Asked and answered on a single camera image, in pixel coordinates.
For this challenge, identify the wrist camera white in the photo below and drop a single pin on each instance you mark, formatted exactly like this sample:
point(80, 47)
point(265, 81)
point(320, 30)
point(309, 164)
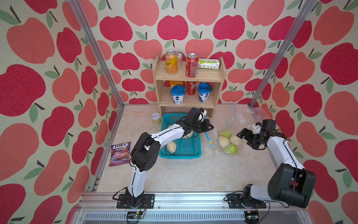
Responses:
point(256, 129)
point(202, 115)

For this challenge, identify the orange soda can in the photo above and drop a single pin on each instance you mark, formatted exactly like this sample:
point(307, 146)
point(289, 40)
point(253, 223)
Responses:
point(171, 61)

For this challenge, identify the white green box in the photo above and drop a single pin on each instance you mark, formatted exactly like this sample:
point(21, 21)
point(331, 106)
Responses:
point(213, 64)

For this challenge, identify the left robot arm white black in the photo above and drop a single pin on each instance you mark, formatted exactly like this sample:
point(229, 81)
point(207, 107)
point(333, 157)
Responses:
point(145, 153)

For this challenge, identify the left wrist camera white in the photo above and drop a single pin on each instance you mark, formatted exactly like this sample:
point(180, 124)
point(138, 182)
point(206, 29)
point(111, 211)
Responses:
point(202, 115)

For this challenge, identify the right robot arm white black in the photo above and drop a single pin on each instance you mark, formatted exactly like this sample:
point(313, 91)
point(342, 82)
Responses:
point(291, 183)

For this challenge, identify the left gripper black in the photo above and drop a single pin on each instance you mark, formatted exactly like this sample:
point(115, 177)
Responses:
point(206, 128)

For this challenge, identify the green pear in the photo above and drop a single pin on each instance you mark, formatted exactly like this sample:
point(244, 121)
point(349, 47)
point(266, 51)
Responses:
point(225, 133)
point(231, 149)

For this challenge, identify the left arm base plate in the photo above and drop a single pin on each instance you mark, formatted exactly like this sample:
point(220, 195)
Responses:
point(144, 201)

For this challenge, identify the left blue-lid yogurt cup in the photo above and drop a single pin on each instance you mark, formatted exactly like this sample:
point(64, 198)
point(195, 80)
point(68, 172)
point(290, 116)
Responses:
point(178, 93)

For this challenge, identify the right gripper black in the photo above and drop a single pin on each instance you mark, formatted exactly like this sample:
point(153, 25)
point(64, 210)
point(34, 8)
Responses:
point(249, 133)

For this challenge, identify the red cola can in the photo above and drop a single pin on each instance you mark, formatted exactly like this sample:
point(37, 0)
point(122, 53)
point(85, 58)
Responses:
point(192, 65)

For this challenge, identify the right blue-lid yogurt cup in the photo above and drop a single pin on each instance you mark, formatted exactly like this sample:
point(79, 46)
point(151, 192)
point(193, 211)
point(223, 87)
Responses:
point(204, 90)

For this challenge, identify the pink can behind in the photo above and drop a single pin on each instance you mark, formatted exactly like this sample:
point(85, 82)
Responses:
point(180, 57)

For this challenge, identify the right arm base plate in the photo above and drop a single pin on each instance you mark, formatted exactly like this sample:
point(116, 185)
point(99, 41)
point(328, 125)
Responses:
point(237, 201)

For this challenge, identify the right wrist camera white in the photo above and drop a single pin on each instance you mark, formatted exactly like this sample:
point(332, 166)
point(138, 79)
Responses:
point(256, 129)

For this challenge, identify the teal plastic basket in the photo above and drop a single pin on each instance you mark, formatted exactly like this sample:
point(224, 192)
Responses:
point(187, 148)

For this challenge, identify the clear zip-top bag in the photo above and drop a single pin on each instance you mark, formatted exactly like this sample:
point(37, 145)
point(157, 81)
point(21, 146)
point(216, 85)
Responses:
point(212, 137)
point(240, 115)

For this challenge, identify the blue-lid yogurt cup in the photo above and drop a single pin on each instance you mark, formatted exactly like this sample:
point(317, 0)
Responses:
point(204, 90)
point(178, 93)

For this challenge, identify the small red can lower shelf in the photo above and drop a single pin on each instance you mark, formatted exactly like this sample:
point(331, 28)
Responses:
point(190, 88)

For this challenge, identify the yellow cup lower shelf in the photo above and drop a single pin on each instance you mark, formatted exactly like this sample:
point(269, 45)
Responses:
point(175, 83)

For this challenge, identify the purple candy packet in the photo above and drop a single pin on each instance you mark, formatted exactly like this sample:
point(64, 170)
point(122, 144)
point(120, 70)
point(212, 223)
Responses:
point(120, 154)

